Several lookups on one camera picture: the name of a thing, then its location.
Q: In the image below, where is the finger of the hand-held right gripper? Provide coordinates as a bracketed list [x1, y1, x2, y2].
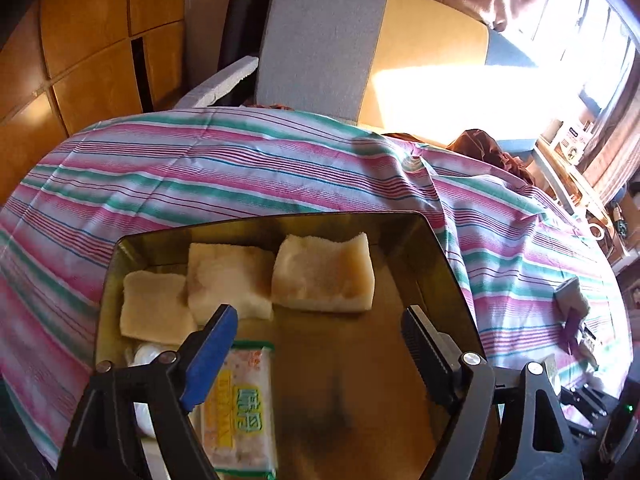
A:
[560, 385, 608, 418]
[567, 410, 601, 436]

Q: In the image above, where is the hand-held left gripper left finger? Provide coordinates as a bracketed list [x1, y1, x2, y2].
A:
[56, 304, 239, 480]

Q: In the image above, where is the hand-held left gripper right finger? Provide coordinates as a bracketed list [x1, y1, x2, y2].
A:
[400, 305, 583, 480]

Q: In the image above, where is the green yellow cracker packet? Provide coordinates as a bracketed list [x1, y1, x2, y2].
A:
[192, 341, 278, 478]

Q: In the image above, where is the white plastic item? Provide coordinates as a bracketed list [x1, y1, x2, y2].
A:
[127, 342, 166, 436]

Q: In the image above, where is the small yellow sponge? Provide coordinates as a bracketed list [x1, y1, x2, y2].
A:
[120, 270, 198, 347]

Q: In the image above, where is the gold metal tin box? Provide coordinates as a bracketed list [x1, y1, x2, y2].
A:
[95, 211, 501, 480]

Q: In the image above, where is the medium yellow sponge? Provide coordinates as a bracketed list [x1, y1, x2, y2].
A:
[187, 242, 276, 326]

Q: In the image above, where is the large notched yellow sponge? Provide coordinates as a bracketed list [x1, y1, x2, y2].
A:
[271, 232, 376, 313]

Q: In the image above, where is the white printed carton box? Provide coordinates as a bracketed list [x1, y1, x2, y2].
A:
[542, 355, 563, 396]

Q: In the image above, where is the purple snack wrapper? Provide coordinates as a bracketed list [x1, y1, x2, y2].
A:
[562, 310, 581, 351]

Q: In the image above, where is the rolled white sock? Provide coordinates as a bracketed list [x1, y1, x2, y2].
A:
[554, 277, 591, 318]

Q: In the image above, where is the striped pink green bedsheet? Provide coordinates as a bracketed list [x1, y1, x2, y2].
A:
[0, 106, 633, 466]

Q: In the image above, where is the brown cloth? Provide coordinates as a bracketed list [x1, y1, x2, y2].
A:
[447, 129, 536, 183]

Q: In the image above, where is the wooden rack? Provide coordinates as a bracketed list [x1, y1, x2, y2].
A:
[532, 137, 616, 231]

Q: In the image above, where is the white cardboard box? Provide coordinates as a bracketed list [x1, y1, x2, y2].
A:
[557, 120, 593, 161]

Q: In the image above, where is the white foam strip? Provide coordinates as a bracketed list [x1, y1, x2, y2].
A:
[175, 55, 259, 109]

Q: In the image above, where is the wooden cabinet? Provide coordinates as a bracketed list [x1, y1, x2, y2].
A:
[0, 0, 188, 201]

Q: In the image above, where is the black chair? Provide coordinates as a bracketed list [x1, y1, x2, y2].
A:
[220, 0, 281, 86]

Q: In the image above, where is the bright window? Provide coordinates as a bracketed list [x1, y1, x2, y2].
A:
[505, 0, 638, 111]

